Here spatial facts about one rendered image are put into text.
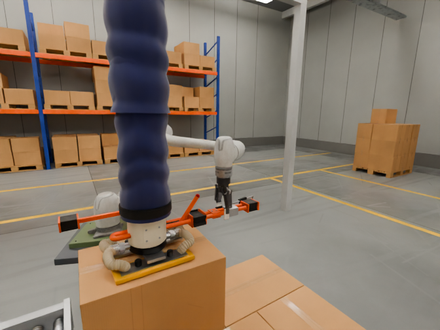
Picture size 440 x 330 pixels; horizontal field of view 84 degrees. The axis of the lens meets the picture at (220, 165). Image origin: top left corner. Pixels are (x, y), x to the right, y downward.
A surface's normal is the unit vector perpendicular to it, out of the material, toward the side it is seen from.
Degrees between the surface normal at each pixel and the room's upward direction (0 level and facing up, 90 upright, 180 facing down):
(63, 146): 90
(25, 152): 90
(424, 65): 90
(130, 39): 74
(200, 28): 90
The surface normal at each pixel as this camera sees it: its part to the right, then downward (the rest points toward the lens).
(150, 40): 0.65, -0.13
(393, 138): -0.86, 0.10
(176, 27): 0.51, 0.19
